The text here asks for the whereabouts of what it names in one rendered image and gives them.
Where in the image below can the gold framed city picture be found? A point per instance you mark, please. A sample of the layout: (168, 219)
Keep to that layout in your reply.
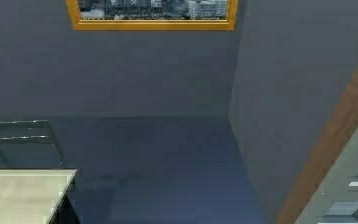
(153, 13)

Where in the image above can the pale top table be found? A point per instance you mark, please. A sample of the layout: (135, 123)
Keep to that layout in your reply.
(23, 196)

